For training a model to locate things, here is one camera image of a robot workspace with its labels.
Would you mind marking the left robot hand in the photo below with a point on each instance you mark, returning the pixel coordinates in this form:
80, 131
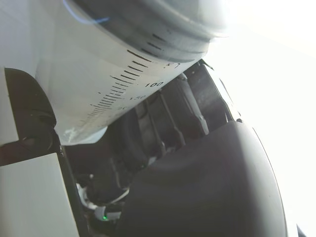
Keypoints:
197, 185

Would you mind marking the large clear plastic syringe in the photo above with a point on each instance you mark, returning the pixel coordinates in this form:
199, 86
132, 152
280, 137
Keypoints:
86, 61

